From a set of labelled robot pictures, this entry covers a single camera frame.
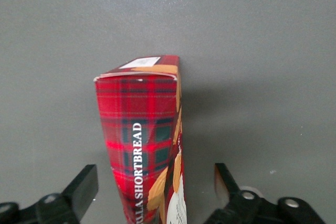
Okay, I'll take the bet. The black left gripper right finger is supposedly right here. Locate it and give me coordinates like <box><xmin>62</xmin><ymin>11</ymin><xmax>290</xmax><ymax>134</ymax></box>
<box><xmin>208</xmin><ymin>163</ymin><xmax>326</xmax><ymax>224</ymax></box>

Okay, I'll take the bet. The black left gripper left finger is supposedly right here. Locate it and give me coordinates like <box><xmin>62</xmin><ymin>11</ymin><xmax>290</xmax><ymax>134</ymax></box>
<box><xmin>0</xmin><ymin>164</ymin><xmax>99</xmax><ymax>224</ymax></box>

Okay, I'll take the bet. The red tartan shortbread cookie box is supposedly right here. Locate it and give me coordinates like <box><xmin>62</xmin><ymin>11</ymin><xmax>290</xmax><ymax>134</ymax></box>
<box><xmin>93</xmin><ymin>55</ymin><xmax>188</xmax><ymax>224</ymax></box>

